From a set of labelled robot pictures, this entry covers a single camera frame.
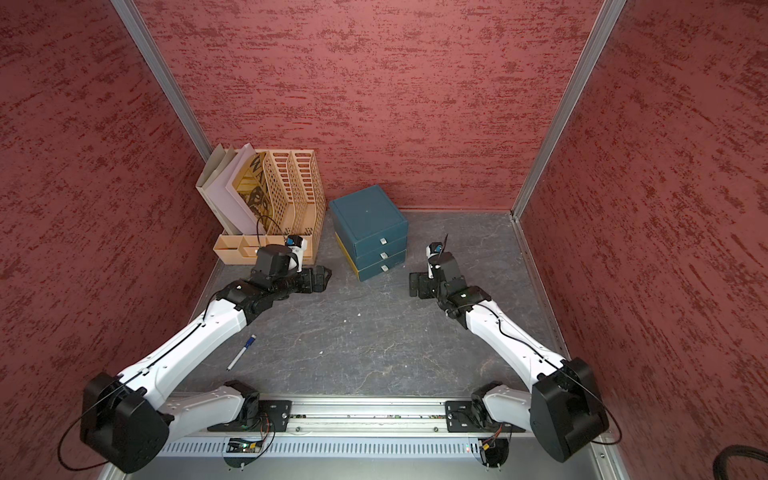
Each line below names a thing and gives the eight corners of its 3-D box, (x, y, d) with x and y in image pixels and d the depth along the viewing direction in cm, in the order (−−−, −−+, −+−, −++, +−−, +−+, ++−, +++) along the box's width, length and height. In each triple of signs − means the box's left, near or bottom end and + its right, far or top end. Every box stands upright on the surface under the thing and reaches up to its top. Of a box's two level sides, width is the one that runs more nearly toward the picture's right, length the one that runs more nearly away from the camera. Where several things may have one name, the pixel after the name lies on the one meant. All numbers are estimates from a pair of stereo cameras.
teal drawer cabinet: (359, 288, 100) (353, 248, 82) (335, 246, 111) (325, 203, 94) (406, 266, 106) (410, 224, 88) (379, 228, 118) (377, 184, 100)
